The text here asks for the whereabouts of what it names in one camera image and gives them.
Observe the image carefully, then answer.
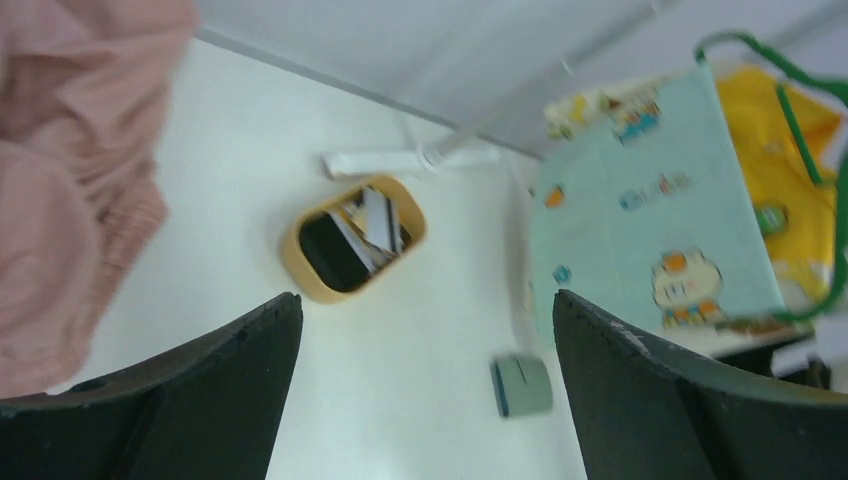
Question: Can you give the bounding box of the white clothes rack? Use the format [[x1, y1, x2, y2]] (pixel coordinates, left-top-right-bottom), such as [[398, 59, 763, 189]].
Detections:
[[319, 128, 534, 180]]

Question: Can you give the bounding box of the yellow hanging garment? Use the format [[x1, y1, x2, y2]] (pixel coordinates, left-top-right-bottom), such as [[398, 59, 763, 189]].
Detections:
[[716, 67, 836, 309]]

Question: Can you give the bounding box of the cartoon print hanging garment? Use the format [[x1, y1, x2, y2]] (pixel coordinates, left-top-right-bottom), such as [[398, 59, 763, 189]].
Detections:
[[529, 64, 784, 340]]

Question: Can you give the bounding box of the white striped card in tray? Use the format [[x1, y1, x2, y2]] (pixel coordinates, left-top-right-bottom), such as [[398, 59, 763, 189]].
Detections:
[[328, 186, 408, 274]]

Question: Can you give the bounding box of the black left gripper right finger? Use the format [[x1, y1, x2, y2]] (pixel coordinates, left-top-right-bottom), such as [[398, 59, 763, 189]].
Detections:
[[552, 290, 847, 479]]

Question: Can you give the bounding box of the yellow oval card tray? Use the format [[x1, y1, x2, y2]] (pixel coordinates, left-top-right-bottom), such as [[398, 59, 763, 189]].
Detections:
[[282, 175, 427, 304]]

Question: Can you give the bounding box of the black card in tray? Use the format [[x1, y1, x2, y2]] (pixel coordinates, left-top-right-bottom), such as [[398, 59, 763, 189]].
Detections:
[[298, 213, 371, 293]]

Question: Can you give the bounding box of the green clothes hanger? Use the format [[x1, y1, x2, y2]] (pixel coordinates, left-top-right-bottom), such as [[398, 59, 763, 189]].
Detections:
[[692, 30, 848, 325]]

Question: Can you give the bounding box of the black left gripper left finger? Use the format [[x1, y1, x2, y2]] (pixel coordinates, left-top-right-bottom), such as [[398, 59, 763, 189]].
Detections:
[[1, 293, 304, 479]]

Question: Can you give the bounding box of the pink crumpled cloth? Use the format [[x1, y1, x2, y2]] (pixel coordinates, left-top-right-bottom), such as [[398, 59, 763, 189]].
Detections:
[[1, 1, 199, 398]]

